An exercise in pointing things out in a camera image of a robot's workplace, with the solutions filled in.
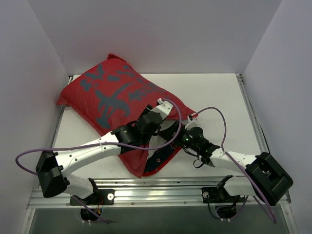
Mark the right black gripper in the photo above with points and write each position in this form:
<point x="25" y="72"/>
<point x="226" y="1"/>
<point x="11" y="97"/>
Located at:
<point x="179" y="130"/>

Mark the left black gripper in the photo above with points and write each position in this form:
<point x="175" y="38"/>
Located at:
<point x="151" y="135"/>

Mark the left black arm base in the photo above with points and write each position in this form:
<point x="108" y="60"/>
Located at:
<point x="101" y="197"/>

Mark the red printed pillowcase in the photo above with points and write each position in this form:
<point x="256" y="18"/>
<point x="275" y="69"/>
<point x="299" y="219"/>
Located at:
<point x="112" y="94"/>

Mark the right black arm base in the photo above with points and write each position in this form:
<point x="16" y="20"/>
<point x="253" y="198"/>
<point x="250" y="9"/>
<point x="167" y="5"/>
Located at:
<point x="215" y="195"/>

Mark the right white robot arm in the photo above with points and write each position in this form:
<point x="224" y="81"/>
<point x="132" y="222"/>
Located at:
<point x="262" y="175"/>

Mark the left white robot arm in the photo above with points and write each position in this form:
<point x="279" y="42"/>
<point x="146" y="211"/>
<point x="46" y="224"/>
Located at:
<point x="55" y="166"/>

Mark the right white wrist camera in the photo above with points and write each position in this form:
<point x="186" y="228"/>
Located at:
<point x="192" y="117"/>

